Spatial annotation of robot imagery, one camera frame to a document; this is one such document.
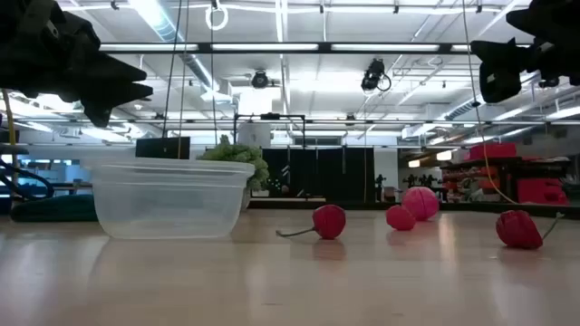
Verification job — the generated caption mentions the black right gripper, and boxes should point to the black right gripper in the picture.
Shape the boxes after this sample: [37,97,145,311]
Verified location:
[469,0,580,104]

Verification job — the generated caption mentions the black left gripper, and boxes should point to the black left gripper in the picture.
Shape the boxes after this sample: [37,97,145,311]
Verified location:
[0,0,154,129]

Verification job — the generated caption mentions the clear plastic tupperware container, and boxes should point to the clear plastic tupperware container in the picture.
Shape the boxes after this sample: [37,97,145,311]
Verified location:
[81,156,256,240]

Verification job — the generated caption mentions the plain pink ball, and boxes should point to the plain pink ball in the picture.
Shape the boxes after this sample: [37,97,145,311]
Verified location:
[401,186,440,222]

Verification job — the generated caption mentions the red pepper with stem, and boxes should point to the red pepper with stem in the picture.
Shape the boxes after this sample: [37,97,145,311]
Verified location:
[495,209,566,250]

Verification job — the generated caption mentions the small pink-red strawberry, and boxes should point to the small pink-red strawberry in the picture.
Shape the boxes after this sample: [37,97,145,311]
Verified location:
[385,204,417,232]

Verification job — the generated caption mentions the red cherry with stem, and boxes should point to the red cherry with stem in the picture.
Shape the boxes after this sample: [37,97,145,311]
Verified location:
[275,204,347,241]

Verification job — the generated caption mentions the black rectangular box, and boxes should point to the black rectangular box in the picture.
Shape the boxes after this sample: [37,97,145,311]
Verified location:
[134,136,191,160]

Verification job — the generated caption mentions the large red storage bin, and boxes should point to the large red storage bin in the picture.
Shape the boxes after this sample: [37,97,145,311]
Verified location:
[516,177,570,206]
[469,142,517,161]

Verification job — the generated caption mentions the black shelf with red items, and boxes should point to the black shelf with red items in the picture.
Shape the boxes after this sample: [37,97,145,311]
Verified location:
[441,156,573,206]

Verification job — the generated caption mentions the dark green folded cloth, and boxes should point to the dark green folded cloth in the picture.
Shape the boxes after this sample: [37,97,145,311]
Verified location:
[9,194,99,224]

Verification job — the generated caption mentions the round black ceiling fixture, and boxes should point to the round black ceiling fixture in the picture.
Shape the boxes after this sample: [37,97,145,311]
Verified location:
[251,70,271,90]

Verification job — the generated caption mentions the green potted plant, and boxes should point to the green potted plant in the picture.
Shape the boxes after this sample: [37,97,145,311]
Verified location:
[198,134,271,212]

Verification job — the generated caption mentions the black partition panels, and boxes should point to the black partition panels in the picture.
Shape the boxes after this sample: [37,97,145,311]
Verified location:
[261,147,376,203]

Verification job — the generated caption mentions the thin black hanging cable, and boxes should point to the thin black hanging cable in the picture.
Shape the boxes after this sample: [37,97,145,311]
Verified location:
[177,0,190,159]
[161,0,183,139]
[208,0,218,146]

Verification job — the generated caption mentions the hanging grey-yellow cable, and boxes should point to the hanging grey-yellow cable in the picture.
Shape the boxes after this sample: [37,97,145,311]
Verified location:
[460,0,518,205]

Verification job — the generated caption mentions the white hanging ring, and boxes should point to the white hanging ring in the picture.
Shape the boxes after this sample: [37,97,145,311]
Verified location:
[205,4,230,32]

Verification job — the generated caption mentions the black looped cable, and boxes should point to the black looped cable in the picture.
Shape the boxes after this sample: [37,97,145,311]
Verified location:
[0,158,55,200]

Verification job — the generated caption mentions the black aluminium table frame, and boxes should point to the black aluminium table frame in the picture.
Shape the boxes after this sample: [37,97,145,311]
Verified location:
[247,197,580,221]

